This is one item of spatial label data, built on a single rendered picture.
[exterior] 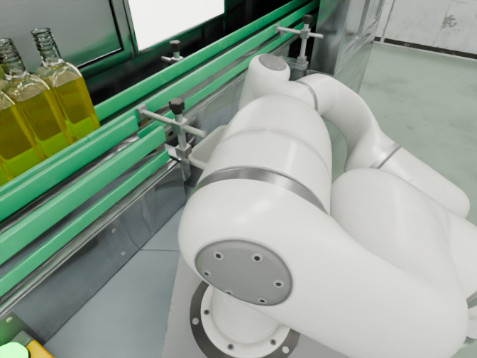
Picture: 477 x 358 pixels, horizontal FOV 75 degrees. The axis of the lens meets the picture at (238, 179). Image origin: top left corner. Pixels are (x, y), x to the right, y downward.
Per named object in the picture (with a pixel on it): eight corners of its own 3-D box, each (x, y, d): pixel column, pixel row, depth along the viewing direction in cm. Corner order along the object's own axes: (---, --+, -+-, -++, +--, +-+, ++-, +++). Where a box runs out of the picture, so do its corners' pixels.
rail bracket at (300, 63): (275, 73, 120) (280, 8, 104) (316, 84, 113) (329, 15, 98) (268, 78, 117) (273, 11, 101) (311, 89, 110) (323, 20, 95)
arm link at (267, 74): (336, 91, 52) (301, 109, 46) (310, 138, 60) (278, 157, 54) (271, 45, 57) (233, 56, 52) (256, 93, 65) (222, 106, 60)
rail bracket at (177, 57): (171, 82, 94) (163, 35, 85) (189, 87, 91) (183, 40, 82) (162, 87, 91) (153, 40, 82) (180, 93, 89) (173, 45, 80)
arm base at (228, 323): (297, 268, 50) (320, 198, 40) (323, 351, 41) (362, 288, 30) (199, 275, 48) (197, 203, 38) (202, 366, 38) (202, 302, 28)
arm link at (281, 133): (306, 214, 37) (346, 88, 27) (296, 320, 28) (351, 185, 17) (228, 197, 39) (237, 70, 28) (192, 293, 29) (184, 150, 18)
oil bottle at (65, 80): (96, 150, 69) (57, 52, 54) (113, 159, 66) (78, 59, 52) (74, 165, 65) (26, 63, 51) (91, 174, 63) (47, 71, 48)
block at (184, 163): (162, 160, 76) (157, 137, 71) (193, 174, 73) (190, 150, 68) (152, 169, 74) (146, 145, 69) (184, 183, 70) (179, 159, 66)
